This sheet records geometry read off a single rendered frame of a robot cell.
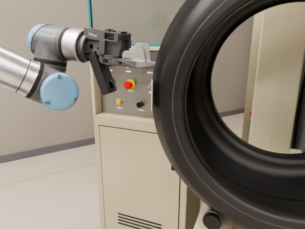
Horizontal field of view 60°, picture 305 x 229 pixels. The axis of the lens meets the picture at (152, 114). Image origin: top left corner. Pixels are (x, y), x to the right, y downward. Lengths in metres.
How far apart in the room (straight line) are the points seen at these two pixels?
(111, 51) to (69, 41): 0.11
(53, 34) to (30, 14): 2.34
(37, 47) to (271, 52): 0.68
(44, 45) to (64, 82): 0.17
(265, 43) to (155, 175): 0.87
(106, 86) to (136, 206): 1.01
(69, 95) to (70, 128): 2.68
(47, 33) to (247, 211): 0.65
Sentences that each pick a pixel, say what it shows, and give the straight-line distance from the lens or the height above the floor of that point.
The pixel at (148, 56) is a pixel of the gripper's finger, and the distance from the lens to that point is 0.69.
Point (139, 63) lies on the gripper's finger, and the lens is 0.65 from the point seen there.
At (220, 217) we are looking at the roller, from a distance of 0.67.
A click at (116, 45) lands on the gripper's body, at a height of 1.29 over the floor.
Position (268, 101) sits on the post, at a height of 1.12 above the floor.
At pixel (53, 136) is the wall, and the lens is 3.31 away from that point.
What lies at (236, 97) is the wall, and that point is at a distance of 4.81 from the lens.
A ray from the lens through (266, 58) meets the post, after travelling 0.90.
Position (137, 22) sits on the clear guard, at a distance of 1.33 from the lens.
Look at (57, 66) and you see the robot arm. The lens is 0.79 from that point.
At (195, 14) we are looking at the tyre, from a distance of 0.51.
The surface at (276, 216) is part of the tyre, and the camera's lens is 0.59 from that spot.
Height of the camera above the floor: 1.32
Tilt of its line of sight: 17 degrees down
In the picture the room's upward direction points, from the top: straight up
